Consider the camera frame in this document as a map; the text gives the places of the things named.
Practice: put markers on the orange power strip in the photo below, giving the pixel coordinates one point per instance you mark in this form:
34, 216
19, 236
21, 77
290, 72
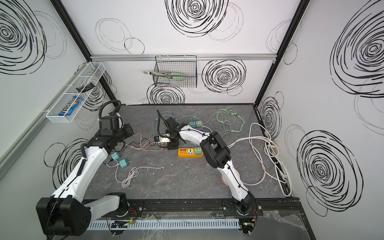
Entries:
188, 153

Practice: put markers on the green tongs in basket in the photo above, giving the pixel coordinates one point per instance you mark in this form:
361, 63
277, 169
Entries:
166, 78

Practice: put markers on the white wire wall shelf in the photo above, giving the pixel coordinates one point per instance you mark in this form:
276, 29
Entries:
88, 73

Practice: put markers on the purple power strip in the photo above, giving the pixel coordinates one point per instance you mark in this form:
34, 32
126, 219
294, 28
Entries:
200, 128

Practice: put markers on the black wire wall basket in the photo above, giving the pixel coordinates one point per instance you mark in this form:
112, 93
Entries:
176, 70

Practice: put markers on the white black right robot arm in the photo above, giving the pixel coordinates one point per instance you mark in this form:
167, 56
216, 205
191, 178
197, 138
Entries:
218, 156

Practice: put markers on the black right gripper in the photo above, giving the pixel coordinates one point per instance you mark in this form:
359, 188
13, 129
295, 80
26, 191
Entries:
172, 141

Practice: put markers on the blue candy packet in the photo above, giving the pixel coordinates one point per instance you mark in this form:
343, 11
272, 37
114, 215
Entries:
71, 106

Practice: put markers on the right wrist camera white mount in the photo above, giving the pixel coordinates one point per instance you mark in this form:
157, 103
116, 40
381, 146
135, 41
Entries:
162, 142

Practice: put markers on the light green charger adapter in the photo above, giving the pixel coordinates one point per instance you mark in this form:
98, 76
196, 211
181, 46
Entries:
198, 151
199, 123

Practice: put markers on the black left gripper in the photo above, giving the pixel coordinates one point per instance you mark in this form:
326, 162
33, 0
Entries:
126, 131

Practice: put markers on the white slotted cable duct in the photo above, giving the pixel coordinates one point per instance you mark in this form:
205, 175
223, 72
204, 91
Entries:
193, 224

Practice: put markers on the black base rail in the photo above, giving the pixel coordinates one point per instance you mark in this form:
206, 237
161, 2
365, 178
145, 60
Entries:
223, 207

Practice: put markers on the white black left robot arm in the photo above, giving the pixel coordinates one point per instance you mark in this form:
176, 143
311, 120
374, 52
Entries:
64, 213

